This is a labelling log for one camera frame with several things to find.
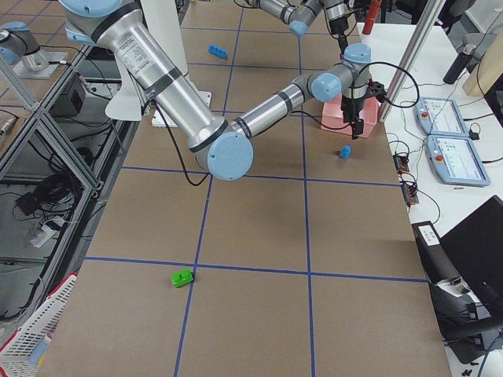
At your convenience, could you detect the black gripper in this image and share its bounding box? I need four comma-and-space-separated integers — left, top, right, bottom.
341, 80, 387, 140
329, 17, 349, 46

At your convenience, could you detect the small blue toy block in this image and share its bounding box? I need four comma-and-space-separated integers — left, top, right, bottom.
339, 145, 352, 159

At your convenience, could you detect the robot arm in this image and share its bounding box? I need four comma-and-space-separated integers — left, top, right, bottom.
235, 0, 355, 52
61, 1, 386, 181

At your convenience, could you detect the pink plastic box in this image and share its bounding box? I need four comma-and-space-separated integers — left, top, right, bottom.
320, 96, 381, 139

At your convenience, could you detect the red cylinder bottle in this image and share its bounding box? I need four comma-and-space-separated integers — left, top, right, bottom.
362, 0, 382, 35

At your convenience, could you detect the far teach pendant tablet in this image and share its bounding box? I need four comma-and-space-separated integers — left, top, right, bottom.
414, 97, 468, 137

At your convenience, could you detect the teach pendant tablet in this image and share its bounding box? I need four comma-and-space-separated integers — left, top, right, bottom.
426, 134, 490, 187
414, 97, 468, 137

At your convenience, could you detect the near teach pendant tablet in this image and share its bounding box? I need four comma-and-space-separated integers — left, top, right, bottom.
426, 134, 490, 187

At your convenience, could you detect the black water bottle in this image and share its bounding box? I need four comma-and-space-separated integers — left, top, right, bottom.
442, 44, 476, 84

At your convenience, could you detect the long blue toy block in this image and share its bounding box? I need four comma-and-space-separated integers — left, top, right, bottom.
207, 44, 228, 60

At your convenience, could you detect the black laptop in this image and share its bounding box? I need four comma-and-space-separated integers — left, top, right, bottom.
441, 195, 502, 315

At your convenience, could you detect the green toy block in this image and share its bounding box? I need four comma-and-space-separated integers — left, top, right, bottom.
171, 269, 194, 288

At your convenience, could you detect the white plastic basket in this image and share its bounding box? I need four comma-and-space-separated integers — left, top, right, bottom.
1, 273, 78, 376

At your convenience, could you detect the aluminium frame post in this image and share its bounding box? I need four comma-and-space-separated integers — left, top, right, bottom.
387, 0, 446, 103

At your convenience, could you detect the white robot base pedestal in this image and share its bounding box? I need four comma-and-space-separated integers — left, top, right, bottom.
96, 1, 222, 144

